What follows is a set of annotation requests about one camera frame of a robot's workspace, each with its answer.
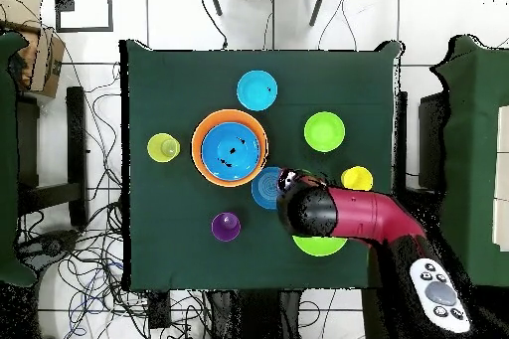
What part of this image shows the small ribbed blue bowl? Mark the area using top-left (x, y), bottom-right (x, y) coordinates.
top-left (251, 166), bottom-right (284, 211)

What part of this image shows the black camera tripod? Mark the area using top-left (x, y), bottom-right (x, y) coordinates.
top-left (205, 0), bottom-right (330, 27)

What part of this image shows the white box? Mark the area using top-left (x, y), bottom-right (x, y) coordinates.
top-left (491, 104), bottom-right (509, 253)

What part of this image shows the large green bowl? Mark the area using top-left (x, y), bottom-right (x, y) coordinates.
top-left (291, 235), bottom-right (349, 257)

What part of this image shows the translucent yellow-green cup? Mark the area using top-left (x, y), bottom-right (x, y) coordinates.
top-left (146, 132), bottom-right (182, 164)

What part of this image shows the small green bowl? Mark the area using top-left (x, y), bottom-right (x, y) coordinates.
top-left (303, 110), bottom-right (347, 154)

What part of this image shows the small cyan bowl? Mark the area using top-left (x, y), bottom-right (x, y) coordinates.
top-left (236, 69), bottom-right (279, 112)

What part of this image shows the tangle of floor cables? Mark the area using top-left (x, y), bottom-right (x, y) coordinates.
top-left (17, 48), bottom-right (208, 339)

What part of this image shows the opaque yellow cup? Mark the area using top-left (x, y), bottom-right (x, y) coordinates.
top-left (340, 165), bottom-right (375, 192)

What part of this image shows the black power box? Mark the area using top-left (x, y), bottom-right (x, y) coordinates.
top-left (147, 290), bottom-right (173, 330)

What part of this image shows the large orange bowl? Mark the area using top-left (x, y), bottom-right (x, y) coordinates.
top-left (191, 108), bottom-right (269, 189)

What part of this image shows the dark green tablecloth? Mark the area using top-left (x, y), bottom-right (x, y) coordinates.
top-left (118, 39), bottom-right (407, 292)

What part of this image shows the green cloth covered table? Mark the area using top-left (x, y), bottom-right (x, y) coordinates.
top-left (430, 34), bottom-right (509, 288)
top-left (0, 30), bottom-right (39, 288)

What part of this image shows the black square floor frame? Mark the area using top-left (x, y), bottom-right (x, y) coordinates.
top-left (54, 0), bottom-right (114, 33)

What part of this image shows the brown cardboard box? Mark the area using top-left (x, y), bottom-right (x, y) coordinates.
top-left (0, 0), bottom-right (67, 99)

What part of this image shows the purple cup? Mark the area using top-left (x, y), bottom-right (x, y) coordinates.
top-left (210, 211), bottom-right (243, 244)

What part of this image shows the dark grey base foot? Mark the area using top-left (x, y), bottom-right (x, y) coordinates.
top-left (17, 229), bottom-right (81, 272)

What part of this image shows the large blue bowl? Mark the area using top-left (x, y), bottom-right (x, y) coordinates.
top-left (201, 121), bottom-right (262, 182)

